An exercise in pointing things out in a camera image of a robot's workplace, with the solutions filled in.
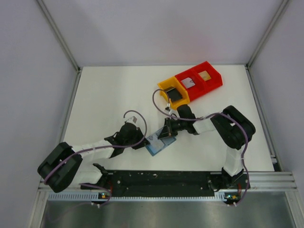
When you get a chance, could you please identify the blue leather card holder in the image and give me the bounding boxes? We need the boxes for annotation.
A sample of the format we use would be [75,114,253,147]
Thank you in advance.
[145,128,176,156]

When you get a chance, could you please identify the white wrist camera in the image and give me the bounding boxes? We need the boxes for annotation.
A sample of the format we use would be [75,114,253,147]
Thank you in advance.
[125,116,137,125]
[165,103,171,115]

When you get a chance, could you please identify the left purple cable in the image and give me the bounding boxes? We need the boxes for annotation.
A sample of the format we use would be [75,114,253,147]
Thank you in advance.
[44,110,148,209]

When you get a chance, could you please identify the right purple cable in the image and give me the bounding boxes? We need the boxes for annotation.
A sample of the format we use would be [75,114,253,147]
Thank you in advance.
[152,88,251,207]

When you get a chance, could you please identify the silver card in red bin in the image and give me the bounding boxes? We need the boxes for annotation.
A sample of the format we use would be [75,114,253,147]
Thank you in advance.
[181,77,196,89]

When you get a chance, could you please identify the middle red plastic bin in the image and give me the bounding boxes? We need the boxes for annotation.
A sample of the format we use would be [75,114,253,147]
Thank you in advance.
[175,69,207,102]

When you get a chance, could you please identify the purple cable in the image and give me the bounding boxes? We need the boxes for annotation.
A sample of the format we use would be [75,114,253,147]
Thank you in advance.
[152,88,251,207]
[44,110,148,209]

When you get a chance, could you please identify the silver credit card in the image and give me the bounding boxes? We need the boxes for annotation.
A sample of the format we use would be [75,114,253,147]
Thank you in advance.
[148,134,164,152]

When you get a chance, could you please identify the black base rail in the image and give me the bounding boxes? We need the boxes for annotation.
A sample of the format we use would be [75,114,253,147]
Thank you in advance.
[97,170,250,198]

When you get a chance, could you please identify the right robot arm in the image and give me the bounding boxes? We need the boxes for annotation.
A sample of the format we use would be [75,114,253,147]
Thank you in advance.
[158,104,256,190]

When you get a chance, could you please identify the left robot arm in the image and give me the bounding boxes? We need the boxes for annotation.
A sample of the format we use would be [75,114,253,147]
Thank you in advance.
[38,119,149,193]

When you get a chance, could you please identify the black card in yellow bin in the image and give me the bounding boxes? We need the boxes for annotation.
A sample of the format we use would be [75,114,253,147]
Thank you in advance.
[165,87,182,103]

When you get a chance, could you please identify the red plastic bin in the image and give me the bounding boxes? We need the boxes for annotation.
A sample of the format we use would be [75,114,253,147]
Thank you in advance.
[191,61,223,93]
[175,69,207,102]

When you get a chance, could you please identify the gold card in red bin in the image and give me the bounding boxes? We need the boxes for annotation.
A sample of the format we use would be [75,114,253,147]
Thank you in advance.
[199,71,211,81]

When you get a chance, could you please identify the yellow plastic bin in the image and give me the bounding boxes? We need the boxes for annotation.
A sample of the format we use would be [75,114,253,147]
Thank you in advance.
[158,76,190,110]

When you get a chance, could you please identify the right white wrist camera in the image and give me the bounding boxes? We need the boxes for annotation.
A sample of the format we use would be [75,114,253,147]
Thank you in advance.
[165,103,171,115]

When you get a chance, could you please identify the far red plastic bin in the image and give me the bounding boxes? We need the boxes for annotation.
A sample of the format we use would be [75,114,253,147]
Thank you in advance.
[191,61,223,93]

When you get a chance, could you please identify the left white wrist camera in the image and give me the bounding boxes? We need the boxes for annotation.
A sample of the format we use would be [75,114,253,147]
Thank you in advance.
[125,116,137,125]

